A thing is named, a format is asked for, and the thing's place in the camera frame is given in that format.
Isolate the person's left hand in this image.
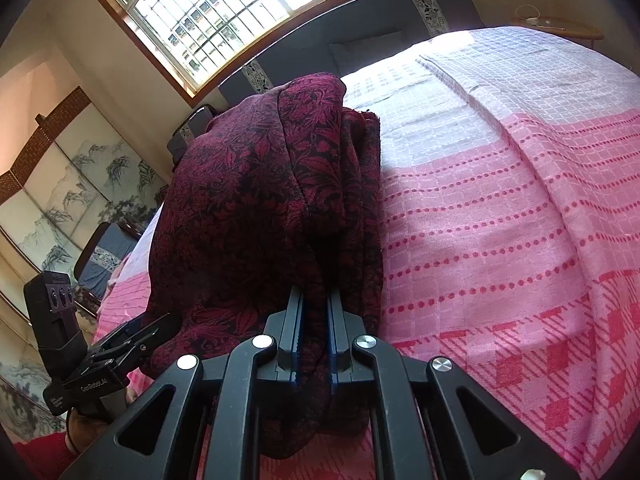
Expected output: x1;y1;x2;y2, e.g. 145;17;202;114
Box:
65;407;111;455

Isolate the dark armchair with grey cushion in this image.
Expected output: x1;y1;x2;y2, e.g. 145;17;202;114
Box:
167;103;222;167

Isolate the wooden side table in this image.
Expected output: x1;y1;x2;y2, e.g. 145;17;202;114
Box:
509;5;605;51

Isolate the grey cushion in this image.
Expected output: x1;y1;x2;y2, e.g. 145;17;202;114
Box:
327;30;419;77

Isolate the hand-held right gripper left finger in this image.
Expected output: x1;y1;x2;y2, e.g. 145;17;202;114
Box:
57;287;305;480

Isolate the dark red patterned garment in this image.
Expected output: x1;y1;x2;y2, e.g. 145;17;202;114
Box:
139;73;386;462

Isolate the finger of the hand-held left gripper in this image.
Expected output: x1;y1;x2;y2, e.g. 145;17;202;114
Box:
90;312;184;356
92;337;161;368

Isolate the painted folding screen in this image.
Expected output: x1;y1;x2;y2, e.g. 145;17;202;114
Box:
0;85;172;432

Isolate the dark grey headboard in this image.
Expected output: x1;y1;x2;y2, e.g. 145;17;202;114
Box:
217;0;487;111

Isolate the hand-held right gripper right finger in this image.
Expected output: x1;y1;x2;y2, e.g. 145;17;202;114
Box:
326;289;582;480

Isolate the dark chair with grey cushion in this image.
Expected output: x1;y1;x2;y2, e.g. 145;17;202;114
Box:
73;220;142;312

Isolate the wooden framed window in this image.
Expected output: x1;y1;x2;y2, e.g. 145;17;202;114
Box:
90;0;452;108

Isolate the pink checked blanket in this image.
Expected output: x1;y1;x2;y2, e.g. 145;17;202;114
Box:
92;26;640;480

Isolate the person's red clothing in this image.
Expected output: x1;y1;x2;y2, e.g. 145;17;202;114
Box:
11;431;77;479

